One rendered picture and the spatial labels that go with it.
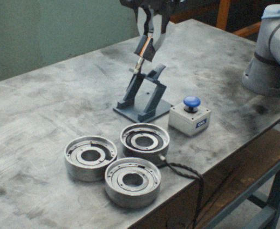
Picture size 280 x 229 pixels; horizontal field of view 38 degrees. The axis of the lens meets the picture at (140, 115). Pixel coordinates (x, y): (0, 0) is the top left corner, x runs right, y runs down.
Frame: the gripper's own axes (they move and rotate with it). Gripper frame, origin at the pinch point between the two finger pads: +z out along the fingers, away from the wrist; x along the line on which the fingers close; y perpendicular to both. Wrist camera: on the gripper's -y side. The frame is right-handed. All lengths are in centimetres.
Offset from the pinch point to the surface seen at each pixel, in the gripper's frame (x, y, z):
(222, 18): 83, 165, 55
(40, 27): 148, 67, 58
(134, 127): -7.2, -11.0, 14.4
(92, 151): -6.8, -22.6, 15.2
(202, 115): -15.2, 3.4, 13.3
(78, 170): -10.1, -28.9, 14.5
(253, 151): -14, 39, 43
